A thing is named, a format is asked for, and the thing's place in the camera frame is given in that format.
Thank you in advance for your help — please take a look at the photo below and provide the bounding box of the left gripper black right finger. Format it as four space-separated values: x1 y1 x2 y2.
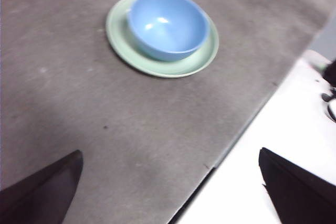
259 147 336 224

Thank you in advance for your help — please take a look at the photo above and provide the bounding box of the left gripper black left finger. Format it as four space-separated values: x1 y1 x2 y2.
0 150 84 224

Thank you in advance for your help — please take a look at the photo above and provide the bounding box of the green round plate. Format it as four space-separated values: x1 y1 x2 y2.
105 0 220 79

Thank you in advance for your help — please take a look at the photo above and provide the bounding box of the blue ribbed bowl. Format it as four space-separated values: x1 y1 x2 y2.
128 0 210 62

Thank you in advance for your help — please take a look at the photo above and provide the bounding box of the black cable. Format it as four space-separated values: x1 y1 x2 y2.
321 92 336 124

